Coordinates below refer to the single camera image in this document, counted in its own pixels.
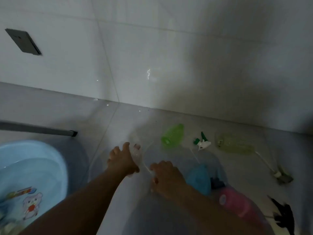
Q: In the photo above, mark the grey metal bar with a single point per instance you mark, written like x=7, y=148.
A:
x=36, y=129

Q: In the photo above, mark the person's right forearm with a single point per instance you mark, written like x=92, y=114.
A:
x=215, y=215

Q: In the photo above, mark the green ribbed spray bottle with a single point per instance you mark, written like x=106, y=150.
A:
x=173, y=135

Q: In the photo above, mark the clear bottle with orange sprayer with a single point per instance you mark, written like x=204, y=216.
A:
x=137, y=156

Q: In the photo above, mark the black trigger sprayer head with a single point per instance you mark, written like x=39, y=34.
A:
x=284, y=215

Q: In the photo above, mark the person's left forearm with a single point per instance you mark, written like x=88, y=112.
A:
x=80, y=208

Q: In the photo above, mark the dark grey wall plate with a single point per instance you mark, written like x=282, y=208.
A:
x=23, y=41

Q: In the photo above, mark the person's left hand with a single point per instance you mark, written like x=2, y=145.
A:
x=122, y=161

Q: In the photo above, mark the person's right hand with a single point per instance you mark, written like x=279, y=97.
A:
x=168, y=178

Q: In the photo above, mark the yellow-green spray bottle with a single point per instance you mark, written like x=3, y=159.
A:
x=234, y=145

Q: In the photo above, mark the blue spray bottle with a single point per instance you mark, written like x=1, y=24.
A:
x=199, y=179

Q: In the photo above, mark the white green trigger sprayer head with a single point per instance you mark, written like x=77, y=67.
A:
x=203, y=144

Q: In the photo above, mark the blue plastic basin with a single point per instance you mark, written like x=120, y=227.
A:
x=36, y=168

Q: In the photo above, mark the pink spray bottle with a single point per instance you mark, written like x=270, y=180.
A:
x=234, y=200

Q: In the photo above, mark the grey yellow trigger sprayer head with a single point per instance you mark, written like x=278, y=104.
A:
x=283, y=177

